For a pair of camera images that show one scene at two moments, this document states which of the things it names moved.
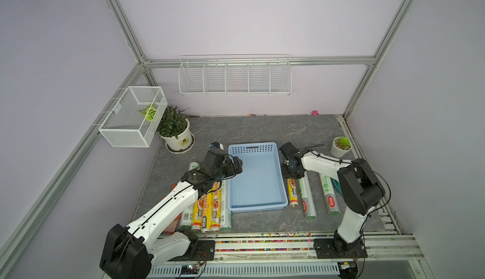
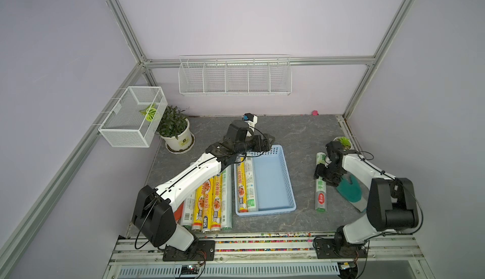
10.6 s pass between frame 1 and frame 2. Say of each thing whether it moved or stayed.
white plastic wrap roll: stayed
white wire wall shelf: stayed
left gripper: moved
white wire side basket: stayed
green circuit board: stayed
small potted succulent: stayed
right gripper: moved
